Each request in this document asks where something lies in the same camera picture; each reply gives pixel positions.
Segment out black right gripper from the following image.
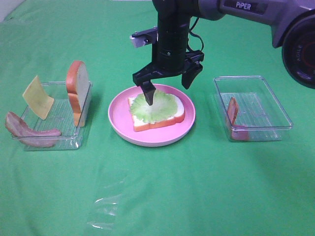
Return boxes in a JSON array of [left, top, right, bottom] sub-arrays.
[[132, 23, 204, 106]]

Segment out green toy lettuce leaf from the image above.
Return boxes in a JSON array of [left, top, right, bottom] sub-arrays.
[[130, 90, 178, 123]]

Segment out toy bread slice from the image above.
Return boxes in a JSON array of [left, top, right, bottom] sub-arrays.
[[65, 60, 90, 127], [128, 95, 185, 132]]

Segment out toy bacon strip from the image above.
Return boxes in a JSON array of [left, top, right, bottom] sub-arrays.
[[5, 112, 62, 148], [226, 97, 250, 141]]

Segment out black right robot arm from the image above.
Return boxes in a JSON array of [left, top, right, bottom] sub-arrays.
[[131, 0, 315, 105]]

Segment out pink round plate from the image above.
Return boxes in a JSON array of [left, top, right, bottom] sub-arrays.
[[108, 84, 196, 147]]

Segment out clear right plastic tray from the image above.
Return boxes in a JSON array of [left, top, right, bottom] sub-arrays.
[[214, 76, 293, 142]]

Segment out clear plastic tray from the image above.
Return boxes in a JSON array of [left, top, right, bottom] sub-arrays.
[[214, 76, 293, 142], [11, 82, 93, 151]]

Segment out green tablecloth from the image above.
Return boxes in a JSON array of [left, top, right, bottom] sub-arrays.
[[0, 0, 315, 236]]

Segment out clear left plastic tray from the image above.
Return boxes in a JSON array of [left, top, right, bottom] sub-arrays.
[[11, 82, 93, 151]]

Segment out yellow toy cheese slice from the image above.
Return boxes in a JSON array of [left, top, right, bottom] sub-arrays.
[[22, 75, 54, 120]]

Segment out clear plastic wrap piece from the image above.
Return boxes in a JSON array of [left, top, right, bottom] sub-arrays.
[[86, 169, 133, 231]]

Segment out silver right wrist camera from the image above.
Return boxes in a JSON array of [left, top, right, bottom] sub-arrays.
[[129, 27, 158, 48]]

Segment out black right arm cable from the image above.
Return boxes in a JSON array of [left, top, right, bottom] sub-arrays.
[[187, 17, 205, 53]]

